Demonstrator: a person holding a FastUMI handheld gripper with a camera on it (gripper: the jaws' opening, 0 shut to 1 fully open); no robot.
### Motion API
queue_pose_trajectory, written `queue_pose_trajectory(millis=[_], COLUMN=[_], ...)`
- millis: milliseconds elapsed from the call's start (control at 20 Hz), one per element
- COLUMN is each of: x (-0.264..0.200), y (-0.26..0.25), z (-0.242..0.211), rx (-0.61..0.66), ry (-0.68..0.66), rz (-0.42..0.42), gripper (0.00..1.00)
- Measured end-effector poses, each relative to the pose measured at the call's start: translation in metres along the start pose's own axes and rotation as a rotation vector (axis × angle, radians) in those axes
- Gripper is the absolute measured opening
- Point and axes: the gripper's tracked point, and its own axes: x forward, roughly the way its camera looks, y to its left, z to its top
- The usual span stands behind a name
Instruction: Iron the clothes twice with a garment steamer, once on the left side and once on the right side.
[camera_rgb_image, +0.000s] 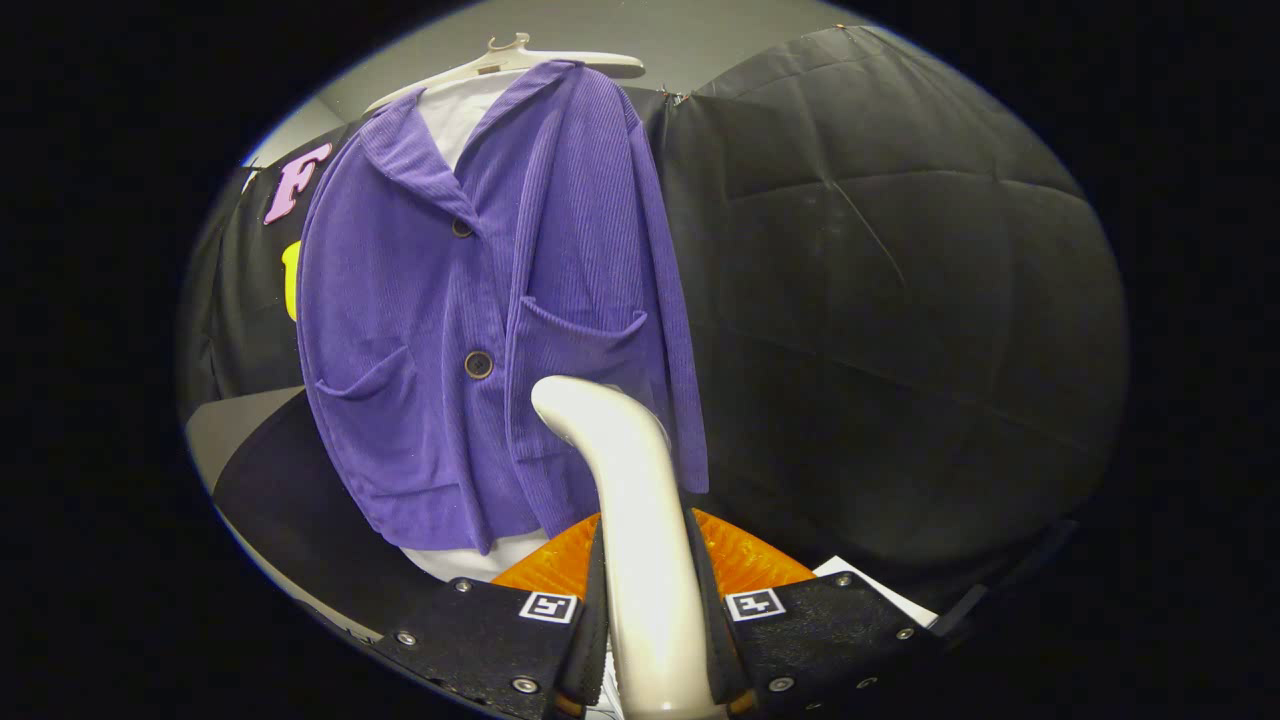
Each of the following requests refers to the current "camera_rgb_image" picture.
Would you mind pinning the black backdrop cloth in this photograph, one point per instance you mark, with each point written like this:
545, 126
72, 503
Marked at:
900, 320

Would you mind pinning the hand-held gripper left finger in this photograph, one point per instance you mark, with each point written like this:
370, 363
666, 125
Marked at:
598, 650

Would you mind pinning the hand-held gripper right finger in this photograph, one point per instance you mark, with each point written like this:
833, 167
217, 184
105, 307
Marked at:
712, 640

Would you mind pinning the cream clothes hanger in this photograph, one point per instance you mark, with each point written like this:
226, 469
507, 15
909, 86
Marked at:
560, 62

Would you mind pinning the white garment steamer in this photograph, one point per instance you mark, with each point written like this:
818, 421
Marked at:
640, 520

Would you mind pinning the white paper sheet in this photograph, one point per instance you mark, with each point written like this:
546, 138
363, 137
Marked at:
895, 597

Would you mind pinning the white shirt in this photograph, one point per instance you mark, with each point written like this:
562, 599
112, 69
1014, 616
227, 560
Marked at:
455, 115

